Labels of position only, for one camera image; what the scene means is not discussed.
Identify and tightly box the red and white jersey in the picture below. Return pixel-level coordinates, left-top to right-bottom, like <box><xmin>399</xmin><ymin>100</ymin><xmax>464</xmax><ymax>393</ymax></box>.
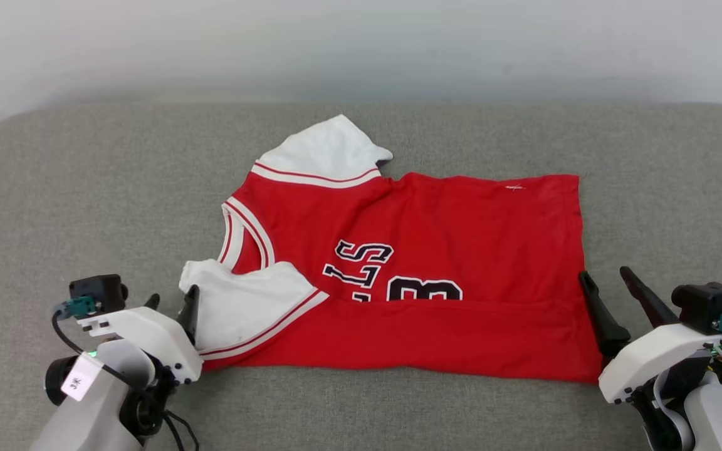
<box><xmin>179</xmin><ymin>114</ymin><xmax>607</xmax><ymax>385</ymax></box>

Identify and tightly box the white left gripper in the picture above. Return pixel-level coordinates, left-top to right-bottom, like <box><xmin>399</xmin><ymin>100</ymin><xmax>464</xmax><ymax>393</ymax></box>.
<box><xmin>77</xmin><ymin>284</ymin><xmax>204</xmax><ymax>385</ymax></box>

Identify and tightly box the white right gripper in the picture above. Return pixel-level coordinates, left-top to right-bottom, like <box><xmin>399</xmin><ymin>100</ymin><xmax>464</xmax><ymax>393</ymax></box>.
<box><xmin>578</xmin><ymin>266</ymin><xmax>722</xmax><ymax>406</ymax></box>

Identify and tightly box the white tag with handwriting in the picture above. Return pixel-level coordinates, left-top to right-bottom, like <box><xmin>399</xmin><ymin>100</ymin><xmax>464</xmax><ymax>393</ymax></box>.
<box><xmin>60</xmin><ymin>353</ymin><xmax>105</xmax><ymax>404</ymax></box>

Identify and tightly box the teal left camera connector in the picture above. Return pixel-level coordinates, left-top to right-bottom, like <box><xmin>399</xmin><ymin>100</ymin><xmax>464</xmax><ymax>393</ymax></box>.
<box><xmin>53</xmin><ymin>296</ymin><xmax>98</xmax><ymax>319</ymax></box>

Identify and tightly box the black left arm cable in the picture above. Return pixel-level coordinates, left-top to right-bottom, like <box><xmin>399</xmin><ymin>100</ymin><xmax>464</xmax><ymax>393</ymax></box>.
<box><xmin>51</xmin><ymin>309</ymin><xmax>200</xmax><ymax>451</ymax></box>

